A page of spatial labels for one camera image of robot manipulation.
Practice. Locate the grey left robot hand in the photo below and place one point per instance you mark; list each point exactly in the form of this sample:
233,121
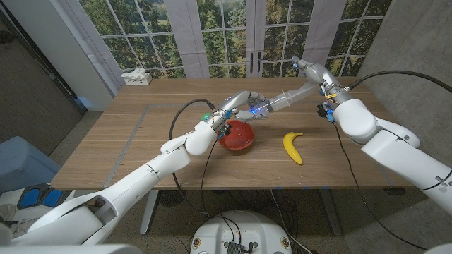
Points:
233,102

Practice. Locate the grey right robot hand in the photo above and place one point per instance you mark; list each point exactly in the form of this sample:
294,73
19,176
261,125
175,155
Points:
318,74

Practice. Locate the large clear plastic syringe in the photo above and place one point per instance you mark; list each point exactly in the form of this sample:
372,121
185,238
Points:
286,98

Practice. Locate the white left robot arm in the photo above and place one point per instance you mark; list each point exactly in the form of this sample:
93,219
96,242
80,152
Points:
141,180

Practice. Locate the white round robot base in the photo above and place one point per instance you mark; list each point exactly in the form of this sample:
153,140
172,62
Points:
243,229

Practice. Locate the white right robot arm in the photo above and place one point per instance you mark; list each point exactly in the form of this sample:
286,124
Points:
388,141

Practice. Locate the green ball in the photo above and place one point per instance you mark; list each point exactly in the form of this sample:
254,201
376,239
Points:
205,116

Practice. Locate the red bowl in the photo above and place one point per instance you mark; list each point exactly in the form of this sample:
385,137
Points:
242,135

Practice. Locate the yellow toy banana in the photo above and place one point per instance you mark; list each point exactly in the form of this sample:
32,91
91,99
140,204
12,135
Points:
291,146

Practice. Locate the white tissue box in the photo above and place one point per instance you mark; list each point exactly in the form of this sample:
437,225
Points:
138,79

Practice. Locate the round black floor fan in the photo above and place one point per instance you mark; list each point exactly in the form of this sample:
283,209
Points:
172,198

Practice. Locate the white table leg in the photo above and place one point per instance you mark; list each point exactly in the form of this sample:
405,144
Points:
149,211

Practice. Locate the dark table leg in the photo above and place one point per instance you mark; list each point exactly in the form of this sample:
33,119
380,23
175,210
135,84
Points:
331,211

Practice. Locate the blue foot pedal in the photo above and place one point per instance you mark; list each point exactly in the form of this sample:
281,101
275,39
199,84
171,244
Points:
40,197

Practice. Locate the blue-grey seat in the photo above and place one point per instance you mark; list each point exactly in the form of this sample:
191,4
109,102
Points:
24,162

